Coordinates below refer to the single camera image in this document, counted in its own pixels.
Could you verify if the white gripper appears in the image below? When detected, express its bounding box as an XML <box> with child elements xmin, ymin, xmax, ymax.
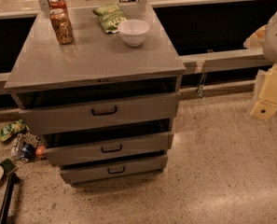
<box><xmin>243</xmin><ymin>25</ymin><xmax>277</xmax><ymax>120</ymax></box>

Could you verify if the grey drawer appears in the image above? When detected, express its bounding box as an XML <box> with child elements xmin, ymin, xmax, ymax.
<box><xmin>60</xmin><ymin>155</ymin><xmax>168</xmax><ymax>185</ymax></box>
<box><xmin>21</xmin><ymin>92</ymin><xmax>179</xmax><ymax>134</ymax></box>
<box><xmin>44</xmin><ymin>132</ymin><xmax>173</xmax><ymax>166</ymax></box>

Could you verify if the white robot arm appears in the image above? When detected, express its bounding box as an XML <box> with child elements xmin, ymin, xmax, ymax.
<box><xmin>243</xmin><ymin>11</ymin><xmax>277</xmax><ymax>120</ymax></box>

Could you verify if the grey drawer cabinet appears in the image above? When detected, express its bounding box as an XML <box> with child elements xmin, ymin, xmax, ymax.
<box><xmin>5</xmin><ymin>5</ymin><xmax>185</xmax><ymax>185</ymax></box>

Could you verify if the grey bottom drawer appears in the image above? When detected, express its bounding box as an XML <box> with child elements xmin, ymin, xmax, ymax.
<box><xmin>60</xmin><ymin>155</ymin><xmax>168</xmax><ymax>185</ymax></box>

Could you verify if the grey top drawer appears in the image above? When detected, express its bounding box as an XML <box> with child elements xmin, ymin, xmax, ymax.
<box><xmin>21</xmin><ymin>92</ymin><xmax>179</xmax><ymax>134</ymax></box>

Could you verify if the white bowl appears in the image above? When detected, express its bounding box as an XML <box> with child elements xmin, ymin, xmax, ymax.
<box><xmin>118</xmin><ymin>20</ymin><xmax>150</xmax><ymax>47</ymax></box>

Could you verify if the green chip bag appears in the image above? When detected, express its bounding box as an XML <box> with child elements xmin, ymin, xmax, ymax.
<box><xmin>92</xmin><ymin>4</ymin><xmax>127</xmax><ymax>34</ymax></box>

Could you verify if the gold soda can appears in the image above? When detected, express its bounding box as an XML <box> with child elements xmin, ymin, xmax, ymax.
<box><xmin>49</xmin><ymin>8</ymin><xmax>74</xmax><ymax>45</ymax></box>

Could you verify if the red soda can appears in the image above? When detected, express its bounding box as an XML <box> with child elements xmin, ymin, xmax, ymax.
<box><xmin>49</xmin><ymin>0</ymin><xmax>67</xmax><ymax>13</ymax></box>

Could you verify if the orange fruit in basket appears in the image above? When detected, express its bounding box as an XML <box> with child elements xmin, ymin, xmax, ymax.
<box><xmin>35</xmin><ymin>146</ymin><xmax>46</xmax><ymax>160</ymax></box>

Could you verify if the blue can in basket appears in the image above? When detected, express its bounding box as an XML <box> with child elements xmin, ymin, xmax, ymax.
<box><xmin>21</xmin><ymin>144</ymin><xmax>35</xmax><ymax>160</ymax></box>

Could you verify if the green snack bag on floor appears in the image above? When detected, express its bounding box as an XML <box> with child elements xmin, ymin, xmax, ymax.
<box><xmin>0</xmin><ymin>119</ymin><xmax>26</xmax><ymax>142</ymax></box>

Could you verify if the black stand on floor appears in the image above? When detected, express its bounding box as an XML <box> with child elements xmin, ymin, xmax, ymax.
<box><xmin>0</xmin><ymin>173</ymin><xmax>19</xmax><ymax>224</ymax></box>

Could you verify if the green sponge on floor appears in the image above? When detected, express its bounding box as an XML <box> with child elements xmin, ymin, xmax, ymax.
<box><xmin>0</xmin><ymin>159</ymin><xmax>17</xmax><ymax>175</ymax></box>

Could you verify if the grey metal rail frame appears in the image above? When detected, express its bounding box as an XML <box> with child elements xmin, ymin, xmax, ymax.
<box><xmin>0</xmin><ymin>3</ymin><xmax>268</xmax><ymax>110</ymax></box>

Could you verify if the wire basket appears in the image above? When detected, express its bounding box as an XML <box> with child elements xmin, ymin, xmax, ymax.
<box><xmin>10</xmin><ymin>133</ymin><xmax>46</xmax><ymax>162</ymax></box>

